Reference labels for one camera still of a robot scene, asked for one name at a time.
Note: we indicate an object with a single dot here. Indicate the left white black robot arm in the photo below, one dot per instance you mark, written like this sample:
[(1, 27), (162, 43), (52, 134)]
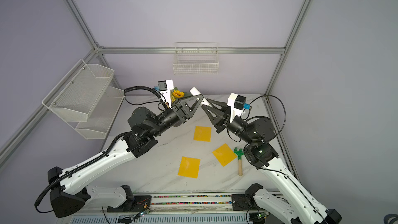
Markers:
[(68, 187)]

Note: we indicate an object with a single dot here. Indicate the white mesh lower shelf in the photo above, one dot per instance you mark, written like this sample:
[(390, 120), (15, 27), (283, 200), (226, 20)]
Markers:
[(103, 115)]

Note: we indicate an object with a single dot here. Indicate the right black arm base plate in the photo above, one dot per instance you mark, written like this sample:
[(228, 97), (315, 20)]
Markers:
[(243, 202)]

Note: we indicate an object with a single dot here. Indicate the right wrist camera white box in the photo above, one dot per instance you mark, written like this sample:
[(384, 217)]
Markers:
[(238, 105)]

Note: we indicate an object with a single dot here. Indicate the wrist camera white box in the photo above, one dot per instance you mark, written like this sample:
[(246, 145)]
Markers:
[(165, 88), (238, 105)]

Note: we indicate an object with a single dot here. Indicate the white wire wall basket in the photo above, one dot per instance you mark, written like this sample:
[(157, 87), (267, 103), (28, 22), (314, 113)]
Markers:
[(196, 58)]

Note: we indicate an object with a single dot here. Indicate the white mesh shelf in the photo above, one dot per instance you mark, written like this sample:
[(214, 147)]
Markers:
[(103, 115), (76, 96)]

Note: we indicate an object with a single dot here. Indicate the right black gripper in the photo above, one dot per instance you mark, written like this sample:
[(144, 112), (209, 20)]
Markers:
[(223, 122)]

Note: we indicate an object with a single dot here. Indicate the green head wooden hammer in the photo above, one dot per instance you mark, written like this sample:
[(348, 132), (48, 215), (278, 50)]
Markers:
[(240, 154)]

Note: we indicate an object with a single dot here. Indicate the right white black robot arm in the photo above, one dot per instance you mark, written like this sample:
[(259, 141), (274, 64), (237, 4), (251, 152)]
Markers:
[(298, 205)]

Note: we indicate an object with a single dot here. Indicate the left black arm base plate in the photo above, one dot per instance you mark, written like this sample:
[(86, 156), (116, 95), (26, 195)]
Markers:
[(140, 204)]

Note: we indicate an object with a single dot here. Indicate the white mesh upper shelf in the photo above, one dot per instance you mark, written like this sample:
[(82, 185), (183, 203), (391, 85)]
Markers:
[(76, 96)]

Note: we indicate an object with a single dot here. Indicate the yellow envelope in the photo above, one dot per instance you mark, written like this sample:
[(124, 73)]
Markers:
[(224, 154), (202, 134), (189, 167)]

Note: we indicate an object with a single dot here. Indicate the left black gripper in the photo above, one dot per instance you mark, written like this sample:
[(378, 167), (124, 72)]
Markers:
[(184, 112)]

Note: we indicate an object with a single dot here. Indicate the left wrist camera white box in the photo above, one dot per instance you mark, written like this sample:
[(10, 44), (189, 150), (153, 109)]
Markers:
[(165, 88)]

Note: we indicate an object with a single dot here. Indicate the yellow artificial flowers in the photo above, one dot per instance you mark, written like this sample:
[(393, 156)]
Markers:
[(176, 94)]

